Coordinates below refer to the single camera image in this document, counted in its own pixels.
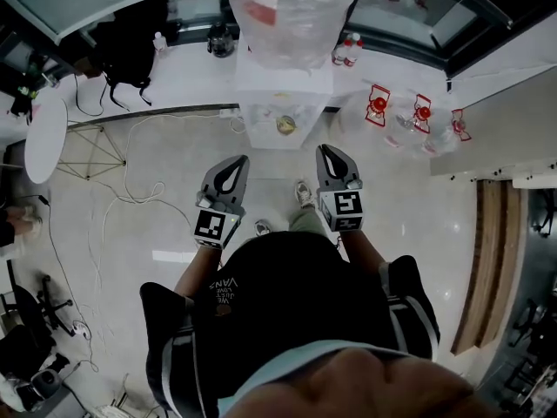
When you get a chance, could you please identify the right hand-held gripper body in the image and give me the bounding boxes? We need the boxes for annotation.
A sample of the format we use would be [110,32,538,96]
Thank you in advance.
[318,179,365,233]

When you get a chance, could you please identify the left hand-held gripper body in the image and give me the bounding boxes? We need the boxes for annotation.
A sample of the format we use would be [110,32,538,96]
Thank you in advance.
[192,188,245,250]

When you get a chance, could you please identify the clear cup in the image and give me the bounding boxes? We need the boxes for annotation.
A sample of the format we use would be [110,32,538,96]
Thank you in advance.
[274,114,299,136]

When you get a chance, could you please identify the person's right forearm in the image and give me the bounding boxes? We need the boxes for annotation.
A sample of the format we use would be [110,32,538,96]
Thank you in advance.
[339,228,388,278]

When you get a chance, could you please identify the person's left forearm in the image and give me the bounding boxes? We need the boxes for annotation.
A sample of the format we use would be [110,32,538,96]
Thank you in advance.
[173,244,224,298]

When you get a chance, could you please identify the person's green trouser leg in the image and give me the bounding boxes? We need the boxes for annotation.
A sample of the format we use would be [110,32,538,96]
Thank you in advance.
[286,206,328,239]

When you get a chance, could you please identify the clear jug with red cap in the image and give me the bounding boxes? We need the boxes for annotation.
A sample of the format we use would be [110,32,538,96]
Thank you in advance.
[347,83,393,147]
[393,93,436,152]
[430,107,473,156]

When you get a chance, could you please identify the white water dispenser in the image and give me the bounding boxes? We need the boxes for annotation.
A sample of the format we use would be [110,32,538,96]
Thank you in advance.
[233,44,335,151]

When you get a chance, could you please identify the person's black shirt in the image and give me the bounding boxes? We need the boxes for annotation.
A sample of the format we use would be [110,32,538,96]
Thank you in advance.
[138,231,441,418]

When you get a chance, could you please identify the black glass kettle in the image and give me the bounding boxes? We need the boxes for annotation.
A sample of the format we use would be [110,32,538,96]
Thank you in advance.
[205,21,237,59]

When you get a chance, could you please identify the black backpack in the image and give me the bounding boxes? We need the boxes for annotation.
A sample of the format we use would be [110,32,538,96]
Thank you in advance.
[91,0,171,111]

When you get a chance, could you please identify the wooden boards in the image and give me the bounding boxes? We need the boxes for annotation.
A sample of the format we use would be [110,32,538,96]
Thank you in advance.
[449,178,524,357]

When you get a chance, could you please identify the plastic-wrapped water jug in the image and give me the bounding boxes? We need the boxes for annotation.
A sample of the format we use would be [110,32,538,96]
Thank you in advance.
[227,0,372,72]

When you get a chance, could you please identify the white round table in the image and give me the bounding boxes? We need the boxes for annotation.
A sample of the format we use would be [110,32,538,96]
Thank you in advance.
[23,85,69,185]

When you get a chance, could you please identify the person's chin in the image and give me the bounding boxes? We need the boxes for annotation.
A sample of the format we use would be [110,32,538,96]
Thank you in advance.
[232,348,482,418]

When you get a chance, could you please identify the black office chair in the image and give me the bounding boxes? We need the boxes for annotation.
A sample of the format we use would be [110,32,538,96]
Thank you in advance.
[0,259,76,367]

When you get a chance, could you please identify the black chairs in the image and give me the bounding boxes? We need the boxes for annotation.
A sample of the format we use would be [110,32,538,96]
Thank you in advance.
[507,296,557,411]

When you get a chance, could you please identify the white floor cable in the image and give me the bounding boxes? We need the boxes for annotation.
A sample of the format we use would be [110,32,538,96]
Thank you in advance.
[84,110,247,280]

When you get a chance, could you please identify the metal table frame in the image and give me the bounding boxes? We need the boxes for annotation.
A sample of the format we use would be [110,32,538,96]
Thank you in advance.
[55,121,128,181]

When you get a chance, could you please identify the thin black cable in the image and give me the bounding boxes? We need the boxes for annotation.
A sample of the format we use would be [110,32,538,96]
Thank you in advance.
[19,193,102,374]

